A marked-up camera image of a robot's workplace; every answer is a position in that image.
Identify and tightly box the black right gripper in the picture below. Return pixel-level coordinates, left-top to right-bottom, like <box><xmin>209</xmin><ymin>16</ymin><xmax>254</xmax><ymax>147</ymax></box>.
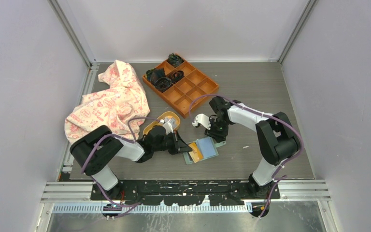
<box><xmin>205</xmin><ymin>118</ymin><xmax>230</xmax><ymax>143</ymax></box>

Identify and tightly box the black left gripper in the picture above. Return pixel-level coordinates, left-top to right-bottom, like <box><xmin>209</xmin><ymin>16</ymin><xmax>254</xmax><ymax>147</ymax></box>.
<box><xmin>152</xmin><ymin>129</ymin><xmax>192</xmax><ymax>154</ymax></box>

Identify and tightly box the orange credit card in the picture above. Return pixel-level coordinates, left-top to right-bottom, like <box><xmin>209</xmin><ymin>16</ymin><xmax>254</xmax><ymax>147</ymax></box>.
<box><xmin>188</xmin><ymin>142</ymin><xmax>203</xmax><ymax>163</ymax></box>

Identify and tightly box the green card holder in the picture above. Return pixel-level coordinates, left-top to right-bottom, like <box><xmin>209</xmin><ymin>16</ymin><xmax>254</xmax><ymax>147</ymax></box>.
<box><xmin>183</xmin><ymin>137</ymin><xmax>226</xmax><ymax>165</ymax></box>

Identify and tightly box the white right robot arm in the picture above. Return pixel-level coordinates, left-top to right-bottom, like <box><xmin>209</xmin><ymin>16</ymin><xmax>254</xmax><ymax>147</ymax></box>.
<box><xmin>205</xmin><ymin>96</ymin><xmax>302</xmax><ymax>199</ymax></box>

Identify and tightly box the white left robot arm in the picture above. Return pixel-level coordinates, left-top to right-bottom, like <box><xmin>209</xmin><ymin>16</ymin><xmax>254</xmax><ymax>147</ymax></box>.
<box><xmin>70</xmin><ymin>125</ymin><xmax>193</xmax><ymax>200</ymax></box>

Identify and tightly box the yellow oval dish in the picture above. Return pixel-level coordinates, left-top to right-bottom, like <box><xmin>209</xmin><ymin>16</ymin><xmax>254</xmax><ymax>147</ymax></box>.
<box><xmin>143</xmin><ymin>111</ymin><xmax>181</xmax><ymax>135</ymax></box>

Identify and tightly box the orange compartment tray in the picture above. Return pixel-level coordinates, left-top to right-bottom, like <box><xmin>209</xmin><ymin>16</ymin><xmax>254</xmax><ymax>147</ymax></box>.
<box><xmin>143</xmin><ymin>53</ymin><xmax>219</xmax><ymax>118</ymax></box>

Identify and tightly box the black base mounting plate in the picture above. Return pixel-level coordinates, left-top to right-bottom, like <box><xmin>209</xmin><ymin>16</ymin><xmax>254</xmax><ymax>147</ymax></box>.
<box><xmin>106</xmin><ymin>180</ymin><xmax>280</xmax><ymax>206</ymax></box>

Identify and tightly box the coiled black belt small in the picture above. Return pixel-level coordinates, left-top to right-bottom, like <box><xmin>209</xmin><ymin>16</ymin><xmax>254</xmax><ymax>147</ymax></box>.
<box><xmin>168</xmin><ymin>70</ymin><xmax>185</xmax><ymax>85</ymax></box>

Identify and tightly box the pink patterned cloth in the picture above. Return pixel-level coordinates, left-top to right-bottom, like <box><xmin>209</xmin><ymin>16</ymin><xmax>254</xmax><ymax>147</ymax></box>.
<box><xmin>64</xmin><ymin>60</ymin><xmax>150</xmax><ymax>144</ymax></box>

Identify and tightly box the dark folded fabric item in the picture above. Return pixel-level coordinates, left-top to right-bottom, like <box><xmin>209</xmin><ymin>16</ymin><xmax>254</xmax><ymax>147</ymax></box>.
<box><xmin>146</xmin><ymin>68</ymin><xmax>166</xmax><ymax>84</ymax></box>

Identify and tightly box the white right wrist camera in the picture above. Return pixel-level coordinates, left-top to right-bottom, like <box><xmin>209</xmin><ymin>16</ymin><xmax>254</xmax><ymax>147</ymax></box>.
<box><xmin>192</xmin><ymin>114</ymin><xmax>211</xmax><ymax>130</ymax></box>

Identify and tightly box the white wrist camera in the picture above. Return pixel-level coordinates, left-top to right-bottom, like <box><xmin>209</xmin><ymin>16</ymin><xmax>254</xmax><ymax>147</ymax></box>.
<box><xmin>160</xmin><ymin>117</ymin><xmax>177</xmax><ymax>134</ymax></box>
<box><xmin>192</xmin><ymin>114</ymin><xmax>211</xmax><ymax>130</ymax></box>

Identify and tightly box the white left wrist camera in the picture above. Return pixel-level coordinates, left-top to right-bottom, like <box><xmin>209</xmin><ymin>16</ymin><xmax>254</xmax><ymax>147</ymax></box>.
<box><xmin>160</xmin><ymin>117</ymin><xmax>177</xmax><ymax>134</ymax></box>

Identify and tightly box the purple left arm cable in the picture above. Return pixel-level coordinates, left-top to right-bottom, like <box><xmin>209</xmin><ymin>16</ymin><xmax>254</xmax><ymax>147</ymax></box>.
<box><xmin>80</xmin><ymin>116</ymin><xmax>165</xmax><ymax>219</ymax></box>

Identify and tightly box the aluminium frame rail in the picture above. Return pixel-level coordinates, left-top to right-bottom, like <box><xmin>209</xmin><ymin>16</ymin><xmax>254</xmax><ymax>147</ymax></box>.
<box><xmin>41</xmin><ymin>180</ymin><xmax>331</xmax><ymax>213</ymax></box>

